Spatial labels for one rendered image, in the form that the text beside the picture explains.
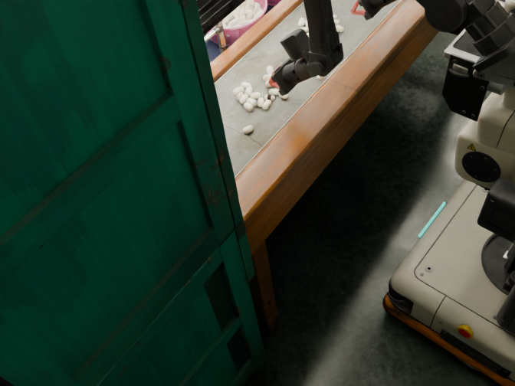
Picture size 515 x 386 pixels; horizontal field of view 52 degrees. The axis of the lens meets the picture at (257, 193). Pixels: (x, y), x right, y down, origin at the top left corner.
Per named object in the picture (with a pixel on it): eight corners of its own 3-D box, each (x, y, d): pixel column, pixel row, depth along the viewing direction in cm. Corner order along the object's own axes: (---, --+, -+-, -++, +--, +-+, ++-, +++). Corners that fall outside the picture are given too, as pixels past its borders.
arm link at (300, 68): (316, 78, 138) (329, 67, 140) (302, 56, 136) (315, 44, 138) (300, 85, 143) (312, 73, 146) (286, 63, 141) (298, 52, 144)
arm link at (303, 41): (324, 73, 132) (343, 55, 135) (299, 34, 128) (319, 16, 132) (295, 84, 142) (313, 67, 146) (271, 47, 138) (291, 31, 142)
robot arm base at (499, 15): (512, 54, 95) (539, 20, 100) (483, 19, 94) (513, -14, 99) (475, 74, 103) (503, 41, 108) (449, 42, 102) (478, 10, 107)
